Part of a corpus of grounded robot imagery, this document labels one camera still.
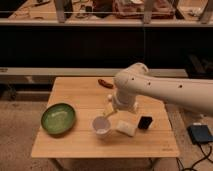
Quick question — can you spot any yellow gripper finger pad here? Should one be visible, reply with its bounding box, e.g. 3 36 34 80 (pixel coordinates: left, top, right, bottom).
103 103 116 117

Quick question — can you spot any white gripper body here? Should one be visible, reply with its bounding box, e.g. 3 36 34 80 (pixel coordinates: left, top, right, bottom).
112 90 138 113

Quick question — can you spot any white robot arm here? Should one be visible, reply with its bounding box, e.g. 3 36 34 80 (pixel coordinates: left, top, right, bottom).
108 63 213 117

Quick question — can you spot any black eraser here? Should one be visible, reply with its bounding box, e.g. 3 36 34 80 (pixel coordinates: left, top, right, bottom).
138 116 153 129

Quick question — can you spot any white cup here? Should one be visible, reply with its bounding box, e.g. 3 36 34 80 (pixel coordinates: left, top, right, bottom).
92 116 111 136

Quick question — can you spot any brown sausage toy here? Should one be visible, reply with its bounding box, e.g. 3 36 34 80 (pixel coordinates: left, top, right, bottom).
98 79 113 89

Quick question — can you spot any white sponge block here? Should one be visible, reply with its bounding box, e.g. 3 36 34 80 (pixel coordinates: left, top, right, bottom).
116 120 136 137

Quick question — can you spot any wooden table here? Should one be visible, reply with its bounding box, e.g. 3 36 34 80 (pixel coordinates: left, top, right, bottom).
30 76 180 171

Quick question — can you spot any green bowl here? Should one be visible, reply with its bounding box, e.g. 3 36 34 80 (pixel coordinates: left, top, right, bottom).
41 103 76 135

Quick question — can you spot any blue box on floor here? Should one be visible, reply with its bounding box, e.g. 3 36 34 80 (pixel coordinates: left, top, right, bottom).
187 125 213 144

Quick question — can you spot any black cable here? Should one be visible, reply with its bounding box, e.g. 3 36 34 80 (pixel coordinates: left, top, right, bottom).
175 142 213 171

